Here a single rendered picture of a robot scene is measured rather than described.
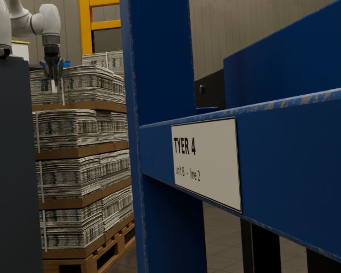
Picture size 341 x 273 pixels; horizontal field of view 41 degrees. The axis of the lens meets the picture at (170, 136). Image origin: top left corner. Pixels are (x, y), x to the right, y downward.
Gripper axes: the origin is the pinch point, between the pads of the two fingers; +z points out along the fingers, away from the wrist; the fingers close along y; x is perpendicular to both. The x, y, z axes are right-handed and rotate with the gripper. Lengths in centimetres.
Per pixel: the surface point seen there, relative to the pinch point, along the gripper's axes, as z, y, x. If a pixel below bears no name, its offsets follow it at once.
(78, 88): 1.3, -10.6, -6.0
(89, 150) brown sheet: 33.3, -18.7, 6.8
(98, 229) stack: 73, -19, 2
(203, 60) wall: -84, -32, -514
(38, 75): -7.8, 11.5, -7.5
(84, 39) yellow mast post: -55, 35, -147
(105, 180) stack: 50, -18, -15
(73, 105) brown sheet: 10.0, -7.2, -6.2
